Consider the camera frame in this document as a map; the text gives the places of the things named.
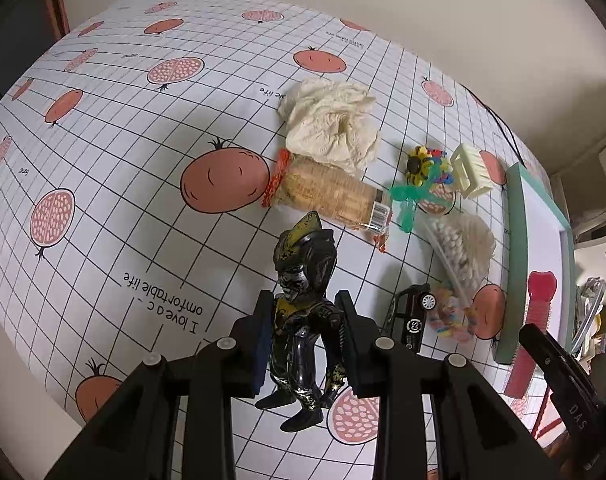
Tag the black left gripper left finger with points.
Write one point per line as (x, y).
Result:
(133, 435)

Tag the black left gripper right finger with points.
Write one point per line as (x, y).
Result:
(477, 436)

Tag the black toy car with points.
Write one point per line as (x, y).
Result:
(405, 320)

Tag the black gold robot figure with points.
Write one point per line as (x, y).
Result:
(306, 359)

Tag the white tray with green rim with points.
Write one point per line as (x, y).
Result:
(540, 239)

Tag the cream plastic toy chair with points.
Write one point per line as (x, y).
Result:
(469, 172)

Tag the pomegranate print grid bedsheet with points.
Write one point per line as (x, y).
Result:
(134, 156)

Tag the packaged biscuit roll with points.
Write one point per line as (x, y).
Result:
(301, 183)

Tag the colourful flower toy green stem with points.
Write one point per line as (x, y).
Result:
(429, 186)

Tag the crumpled cream cloth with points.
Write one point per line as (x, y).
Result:
(328, 121)

